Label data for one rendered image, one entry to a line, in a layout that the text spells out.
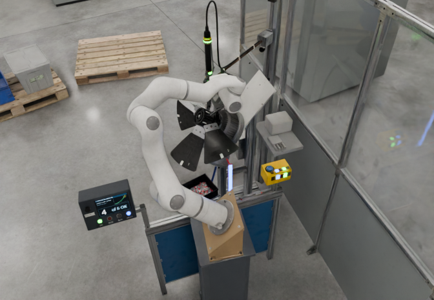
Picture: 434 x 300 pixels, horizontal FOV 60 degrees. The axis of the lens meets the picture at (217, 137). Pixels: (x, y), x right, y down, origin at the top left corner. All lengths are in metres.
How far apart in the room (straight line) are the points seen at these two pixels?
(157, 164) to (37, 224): 2.20
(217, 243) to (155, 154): 0.61
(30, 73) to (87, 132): 1.01
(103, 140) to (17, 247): 1.37
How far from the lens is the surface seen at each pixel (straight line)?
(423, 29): 1.75
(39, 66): 4.89
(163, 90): 1.61
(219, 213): 1.93
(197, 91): 1.68
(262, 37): 2.56
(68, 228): 3.58
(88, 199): 2.02
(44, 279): 3.39
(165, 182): 1.69
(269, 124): 2.79
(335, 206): 2.70
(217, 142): 2.29
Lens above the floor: 2.74
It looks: 42 degrees down
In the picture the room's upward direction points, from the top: 2 degrees counter-clockwise
